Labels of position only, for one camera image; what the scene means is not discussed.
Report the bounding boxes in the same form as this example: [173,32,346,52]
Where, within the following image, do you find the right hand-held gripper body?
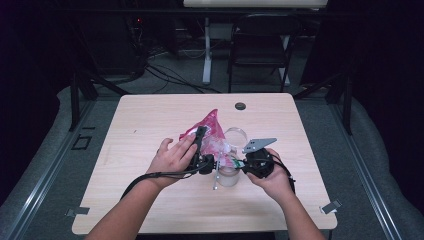
[241,137,278,180]

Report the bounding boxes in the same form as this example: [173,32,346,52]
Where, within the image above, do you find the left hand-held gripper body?
[189,153,216,176]

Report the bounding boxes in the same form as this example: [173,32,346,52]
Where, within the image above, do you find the pink and white snack bag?
[178,108,246,169]

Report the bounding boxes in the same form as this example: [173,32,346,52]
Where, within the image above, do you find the clear glass jar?
[212,151,242,191]

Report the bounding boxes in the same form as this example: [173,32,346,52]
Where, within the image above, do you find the person's right hand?
[245,148,297,205]

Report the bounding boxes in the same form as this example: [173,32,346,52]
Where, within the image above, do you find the person's left hand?
[146,132,199,190]

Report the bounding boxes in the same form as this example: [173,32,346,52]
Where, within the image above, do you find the grey tape strip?
[319,199,343,215]
[65,206,91,218]

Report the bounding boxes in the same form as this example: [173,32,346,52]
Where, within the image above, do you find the white desk leg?
[280,34,292,87]
[202,16,214,86]

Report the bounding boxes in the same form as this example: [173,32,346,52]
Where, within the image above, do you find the black metal stand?
[67,70,132,132]
[292,70,354,136]

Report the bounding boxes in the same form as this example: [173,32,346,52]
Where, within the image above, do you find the black folding chair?
[227,13,303,94]

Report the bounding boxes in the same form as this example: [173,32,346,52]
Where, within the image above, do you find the dark equipment cabinet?
[79,14,147,77]

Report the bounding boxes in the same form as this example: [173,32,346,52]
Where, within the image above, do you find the white desk top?
[182,0,330,9]

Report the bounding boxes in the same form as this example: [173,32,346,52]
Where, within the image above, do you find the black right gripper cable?
[272,159,298,195]

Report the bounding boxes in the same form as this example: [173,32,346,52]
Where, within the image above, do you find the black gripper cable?
[272,159,298,195]
[119,164,205,202]

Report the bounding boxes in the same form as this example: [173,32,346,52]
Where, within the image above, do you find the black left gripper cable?
[119,164,205,202]

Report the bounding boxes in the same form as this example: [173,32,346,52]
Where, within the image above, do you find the black floor cables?
[143,62,222,95]

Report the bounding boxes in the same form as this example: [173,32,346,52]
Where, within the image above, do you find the aluminium floor rail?
[327,99,404,240]
[2,99,97,240]

